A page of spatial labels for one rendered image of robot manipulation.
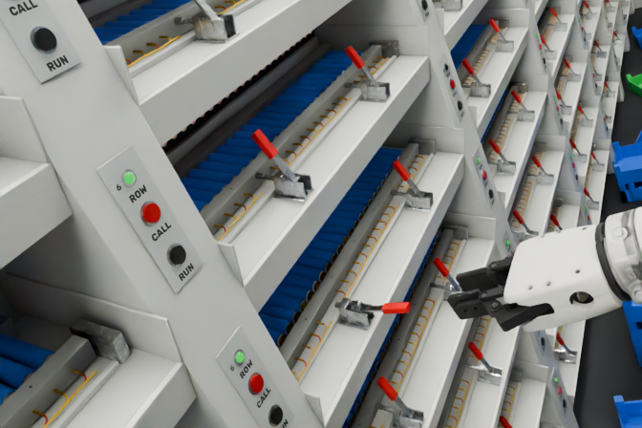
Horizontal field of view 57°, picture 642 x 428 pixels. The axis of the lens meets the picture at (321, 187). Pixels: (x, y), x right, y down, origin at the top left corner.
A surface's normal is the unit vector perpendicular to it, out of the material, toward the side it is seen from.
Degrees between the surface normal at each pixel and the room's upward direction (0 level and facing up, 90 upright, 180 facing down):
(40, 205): 108
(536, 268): 16
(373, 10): 90
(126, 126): 90
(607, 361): 0
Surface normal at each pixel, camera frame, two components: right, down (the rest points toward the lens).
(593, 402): -0.40, -0.84
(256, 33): 0.90, 0.13
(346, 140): -0.13, -0.84
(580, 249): -0.58, -0.77
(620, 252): -0.69, -0.16
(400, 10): -0.43, 0.53
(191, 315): 0.81, -0.14
